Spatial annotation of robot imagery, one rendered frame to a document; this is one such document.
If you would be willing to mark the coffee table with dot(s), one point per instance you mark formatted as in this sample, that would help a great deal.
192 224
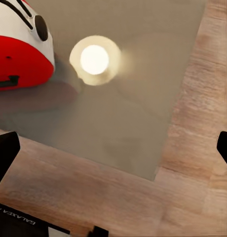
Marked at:
119 69

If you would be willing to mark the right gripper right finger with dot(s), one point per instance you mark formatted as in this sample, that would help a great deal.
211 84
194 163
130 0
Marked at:
222 145

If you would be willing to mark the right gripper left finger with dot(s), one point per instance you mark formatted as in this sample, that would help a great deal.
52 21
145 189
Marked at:
9 149

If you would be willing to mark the radio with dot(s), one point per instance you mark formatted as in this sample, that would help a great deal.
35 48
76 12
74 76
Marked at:
26 48

